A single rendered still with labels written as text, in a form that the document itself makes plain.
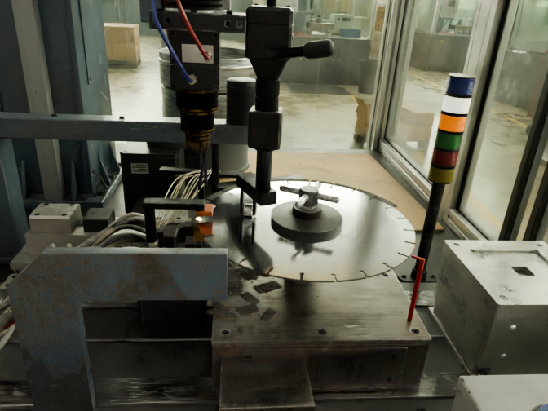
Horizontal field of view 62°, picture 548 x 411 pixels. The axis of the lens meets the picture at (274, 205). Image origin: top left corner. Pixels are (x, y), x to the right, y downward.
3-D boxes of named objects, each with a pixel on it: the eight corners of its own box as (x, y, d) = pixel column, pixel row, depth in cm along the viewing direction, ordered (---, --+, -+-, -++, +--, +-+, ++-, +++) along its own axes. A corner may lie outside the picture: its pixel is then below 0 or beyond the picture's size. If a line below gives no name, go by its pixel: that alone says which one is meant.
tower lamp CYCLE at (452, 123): (457, 126, 84) (461, 110, 83) (468, 133, 80) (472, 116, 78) (433, 125, 83) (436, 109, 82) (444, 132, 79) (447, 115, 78)
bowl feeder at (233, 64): (258, 154, 163) (262, 48, 148) (262, 187, 135) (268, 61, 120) (170, 152, 160) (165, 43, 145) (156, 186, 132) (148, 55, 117)
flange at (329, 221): (259, 210, 74) (260, 196, 73) (320, 201, 78) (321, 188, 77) (289, 242, 64) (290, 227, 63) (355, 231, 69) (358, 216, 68)
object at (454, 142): (452, 143, 85) (457, 127, 84) (464, 151, 81) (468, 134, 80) (430, 143, 85) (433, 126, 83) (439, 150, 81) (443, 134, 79)
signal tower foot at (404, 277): (434, 274, 97) (436, 263, 96) (441, 284, 94) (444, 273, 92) (395, 274, 96) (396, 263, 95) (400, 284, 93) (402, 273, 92)
